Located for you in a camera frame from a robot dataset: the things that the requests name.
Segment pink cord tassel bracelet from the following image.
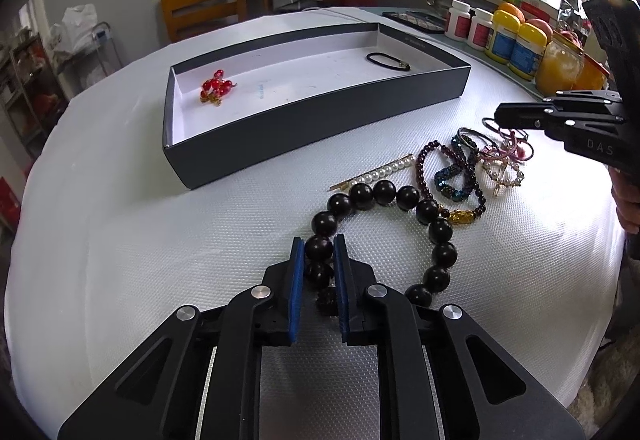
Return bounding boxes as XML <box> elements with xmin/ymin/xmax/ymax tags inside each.
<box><xmin>482</xmin><ymin>127</ymin><xmax>535</xmax><ymax>172</ymax></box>

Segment thin grey bangle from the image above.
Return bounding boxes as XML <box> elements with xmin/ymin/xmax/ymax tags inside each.
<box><xmin>457</xmin><ymin>127</ymin><xmax>497</xmax><ymax>152</ymax></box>

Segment dark garnet bead bracelet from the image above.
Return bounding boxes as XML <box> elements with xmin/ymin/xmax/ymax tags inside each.
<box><xmin>413</xmin><ymin>140</ymin><xmax>490</xmax><ymax>226</ymax></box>

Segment pearl hair clip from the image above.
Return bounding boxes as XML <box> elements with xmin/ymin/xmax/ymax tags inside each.
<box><xmin>328</xmin><ymin>154</ymin><xmax>416</xmax><ymax>192</ymax></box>

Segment black hair tie with charm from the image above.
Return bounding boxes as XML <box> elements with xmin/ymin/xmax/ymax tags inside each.
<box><xmin>365</xmin><ymin>51</ymin><xmax>412</xmax><ymax>73</ymax></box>

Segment large black bead bracelet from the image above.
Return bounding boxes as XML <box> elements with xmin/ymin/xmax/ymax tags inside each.
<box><xmin>304</xmin><ymin>179</ymin><xmax>459</xmax><ymax>319</ymax></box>

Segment red bead gold chain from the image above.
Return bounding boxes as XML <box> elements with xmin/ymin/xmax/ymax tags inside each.
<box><xmin>199</xmin><ymin>68</ymin><xmax>238</xmax><ymax>108</ymax></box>

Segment dark grey jewelry box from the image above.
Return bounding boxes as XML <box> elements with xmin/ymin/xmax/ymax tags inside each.
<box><xmin>163</xmin><ymin>23</ymin><xmax>471</xmax><ymax>190</ymax></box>

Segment person's right hand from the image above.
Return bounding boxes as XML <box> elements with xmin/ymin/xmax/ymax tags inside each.
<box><xmin>608</xmin><ymin>167</ymin><xmax>640</xmax><ymax>261</ymax></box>

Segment glass jar orange contents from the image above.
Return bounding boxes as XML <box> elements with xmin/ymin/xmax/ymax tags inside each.
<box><xmin>535</xmin><ymin>33</ymin><xmax>584</xmax><ymax>96</ymax></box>

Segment red apple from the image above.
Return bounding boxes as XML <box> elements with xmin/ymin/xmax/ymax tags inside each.
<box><xmin>527</xmin><ymin>18</ymin><xmax>553</xmax><ymax>42</ymax></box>

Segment yellow cap blue label bottle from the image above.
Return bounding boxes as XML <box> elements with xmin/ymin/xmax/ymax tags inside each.
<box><xmin>485</xmin><ymin>10</ymin><xmax>521</xmax><ymax>64</ymax></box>

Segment white bottle red label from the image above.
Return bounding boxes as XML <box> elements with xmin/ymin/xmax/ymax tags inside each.
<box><xmin>445</xmin><ymin>0</ymin><xmax>472</xmax><ymax>41</ymax></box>
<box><xmin>466</xmin><ymin>9</ymin><xmax>492</xmax><ymax>51</ymax></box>

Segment orange fruit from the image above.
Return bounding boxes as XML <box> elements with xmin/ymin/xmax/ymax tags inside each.
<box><xmin>498</xmin><ymin>1</ymin><xmax>526</xmax><ymax>24</ymax></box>

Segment black tray on table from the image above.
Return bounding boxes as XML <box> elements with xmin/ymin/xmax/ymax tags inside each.
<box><xmin>382</xmin><ymin>11</ymin><xmax>445</xmax><ymax>34</ymax></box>

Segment metal shelf rack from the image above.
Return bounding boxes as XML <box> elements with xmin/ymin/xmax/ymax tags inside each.
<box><xmin>1</xmin><ymin>30</ymin><xmax>68</xmax><ymax>160</ymax></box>

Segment wooden chair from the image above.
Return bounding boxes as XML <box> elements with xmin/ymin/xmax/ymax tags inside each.
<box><xmin>160</xmin><ymin>0</ymin><xmax>248</xmax><ymax>42</ymax></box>

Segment white plastic bag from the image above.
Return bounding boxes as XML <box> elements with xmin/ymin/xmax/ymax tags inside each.
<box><xmin>48</xmin><ymin>4</ymin><xmax>99</xmax><ymax>56</ymax></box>

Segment pearl charm bracelet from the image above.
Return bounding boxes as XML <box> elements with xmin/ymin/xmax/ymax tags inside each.
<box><xmin>484</xmin><ymin>159</ymin><xmax>526</xmax><ymax>198</ymax></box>

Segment blue crystal bead bracelet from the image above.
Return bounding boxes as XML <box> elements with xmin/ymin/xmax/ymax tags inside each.
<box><xmin>433</xmin><ymin>156</ymin><xmax>476</xmax><ymax>201</ymax></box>

